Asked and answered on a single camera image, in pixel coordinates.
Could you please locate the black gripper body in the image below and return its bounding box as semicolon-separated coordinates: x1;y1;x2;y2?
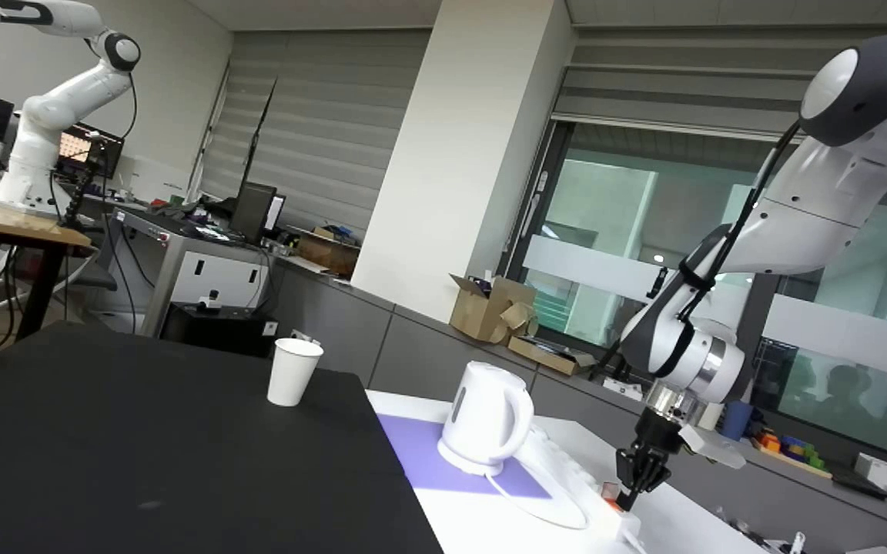
629;407;683;470

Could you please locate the blue cup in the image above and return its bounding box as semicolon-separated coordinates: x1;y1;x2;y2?
722;397;759;443

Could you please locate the black tripod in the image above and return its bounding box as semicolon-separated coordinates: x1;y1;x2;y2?
589;339;639;387

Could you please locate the flat cardboard piece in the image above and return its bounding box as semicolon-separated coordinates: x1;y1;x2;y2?
501;334;584;377

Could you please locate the white electric kettle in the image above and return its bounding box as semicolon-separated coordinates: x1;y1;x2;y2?
434;360;535;476

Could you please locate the open cardboard box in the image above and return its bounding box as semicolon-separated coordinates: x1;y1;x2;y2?
446;271;541;347

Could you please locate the purple mat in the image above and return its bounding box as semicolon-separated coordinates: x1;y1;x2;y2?
379;413;554;503

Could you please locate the white paper cup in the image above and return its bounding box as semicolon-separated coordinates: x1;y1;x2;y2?
266;334;326;409

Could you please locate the brown box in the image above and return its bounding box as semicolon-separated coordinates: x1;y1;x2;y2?
288;229;364;284

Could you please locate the grey metal cabinet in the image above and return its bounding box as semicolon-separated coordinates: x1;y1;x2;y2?
117;208;275;339

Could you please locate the black monitor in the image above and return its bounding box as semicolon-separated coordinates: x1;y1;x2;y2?
228;181;280;243

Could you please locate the thin black pole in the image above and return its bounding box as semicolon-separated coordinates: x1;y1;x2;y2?
240;81;280;196

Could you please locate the small lit monitor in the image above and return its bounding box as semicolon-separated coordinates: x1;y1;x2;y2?
56;123;126;181

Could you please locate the wooden table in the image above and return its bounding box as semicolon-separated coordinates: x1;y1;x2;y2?
0;177;100;341

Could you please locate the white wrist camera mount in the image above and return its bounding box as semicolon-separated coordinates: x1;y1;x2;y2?
679;418;750;475

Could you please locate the white kettle cord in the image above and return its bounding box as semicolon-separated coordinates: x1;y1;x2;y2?
483;427;602;536

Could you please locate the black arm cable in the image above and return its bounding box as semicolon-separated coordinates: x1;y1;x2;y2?
657;119;808;384

